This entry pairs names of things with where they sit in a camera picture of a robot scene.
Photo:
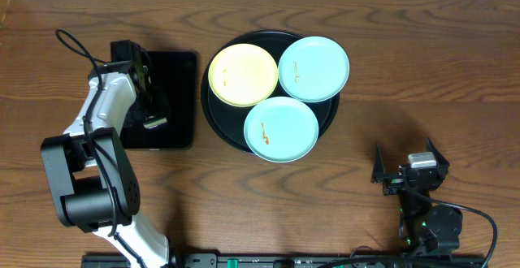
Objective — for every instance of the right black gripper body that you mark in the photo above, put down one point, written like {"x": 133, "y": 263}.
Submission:
{"x": 392, "y": 184}

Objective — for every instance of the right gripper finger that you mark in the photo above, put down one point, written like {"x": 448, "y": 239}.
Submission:
{"x": 378, "y": 172}
{"x": 441, "y": 160}

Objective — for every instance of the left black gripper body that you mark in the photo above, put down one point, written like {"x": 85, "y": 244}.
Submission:
{"x": 153, "y": 108}

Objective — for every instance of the light blue plate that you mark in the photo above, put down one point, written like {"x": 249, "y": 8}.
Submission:
{"x": 313, "y": 69}
{"x": 281, "y": 129}

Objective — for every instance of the green yellow sponge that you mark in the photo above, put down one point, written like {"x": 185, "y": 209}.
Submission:
{"x": 153, "y": 123}

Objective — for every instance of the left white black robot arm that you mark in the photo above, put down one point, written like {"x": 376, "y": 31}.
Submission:
{"x": 92, "y": 182}

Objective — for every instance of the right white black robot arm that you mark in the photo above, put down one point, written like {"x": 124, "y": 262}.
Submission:
{"x": 429, "y": 229}

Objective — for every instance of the black rectangular tray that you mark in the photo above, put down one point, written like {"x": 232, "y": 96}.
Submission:
{"x": 176, "y": 73}

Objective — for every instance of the round black serving tray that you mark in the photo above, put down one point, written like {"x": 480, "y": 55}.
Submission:
{"x": 228, "y": 121}

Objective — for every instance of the yellow plate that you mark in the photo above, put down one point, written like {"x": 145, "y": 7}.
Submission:
{"x": 243, "y": 75}

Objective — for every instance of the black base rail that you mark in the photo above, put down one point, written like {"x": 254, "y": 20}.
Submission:
{"x": 210, "y": 260}

